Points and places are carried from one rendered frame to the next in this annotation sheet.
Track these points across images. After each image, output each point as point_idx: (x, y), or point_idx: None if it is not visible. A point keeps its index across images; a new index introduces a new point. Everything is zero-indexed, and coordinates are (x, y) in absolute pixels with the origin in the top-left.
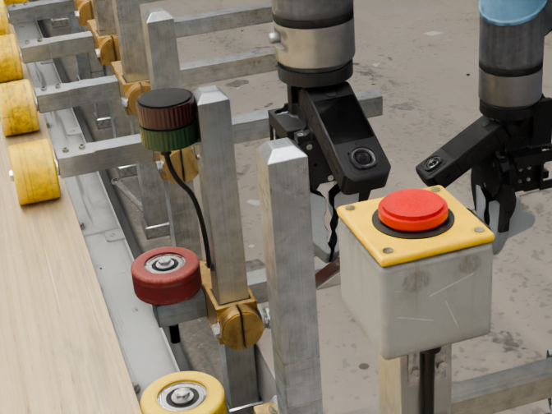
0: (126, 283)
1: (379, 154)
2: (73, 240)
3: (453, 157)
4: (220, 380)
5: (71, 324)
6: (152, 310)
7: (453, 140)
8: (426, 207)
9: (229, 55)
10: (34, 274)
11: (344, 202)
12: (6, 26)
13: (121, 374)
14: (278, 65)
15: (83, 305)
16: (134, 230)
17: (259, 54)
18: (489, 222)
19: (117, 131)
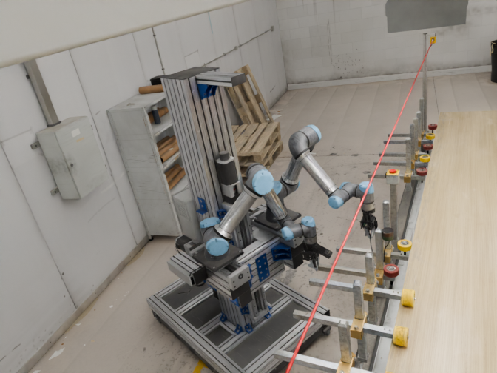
0: (378, 371)
1: None
2: (406, 285)
3: (325, 249)
4: (381, 299)
5: (416, 263)
6: (376, 354)
7: (322, 250)
8: (392, 169)
9: (322, 319)
10: (418, 278)
11: None
12: None
13: (412, 251)
14: (373, 209)
15: (412, 266)
16: (370, 363)
17: (314, 314)
18: (318, 263)
19: None
